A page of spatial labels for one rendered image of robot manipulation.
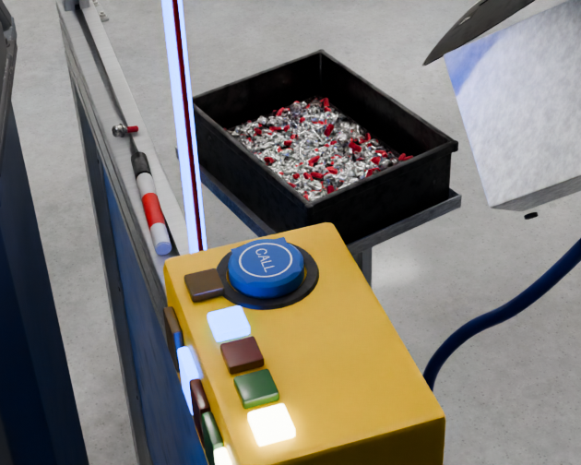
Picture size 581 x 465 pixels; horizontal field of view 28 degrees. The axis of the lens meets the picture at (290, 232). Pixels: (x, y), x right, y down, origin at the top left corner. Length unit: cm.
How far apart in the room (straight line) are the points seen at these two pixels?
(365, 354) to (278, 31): 255
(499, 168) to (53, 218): 168
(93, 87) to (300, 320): 66
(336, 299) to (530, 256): 175
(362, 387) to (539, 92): 41
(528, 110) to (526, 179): 5
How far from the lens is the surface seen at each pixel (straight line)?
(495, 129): 91
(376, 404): 55
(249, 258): 61
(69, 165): 264
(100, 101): 118
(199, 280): 61
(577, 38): 90
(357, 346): 57
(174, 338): 61
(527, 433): 200
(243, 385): 55
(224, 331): 58
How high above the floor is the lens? 147
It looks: 38 degrees down
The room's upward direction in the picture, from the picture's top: 2 degrees counter-clockwise
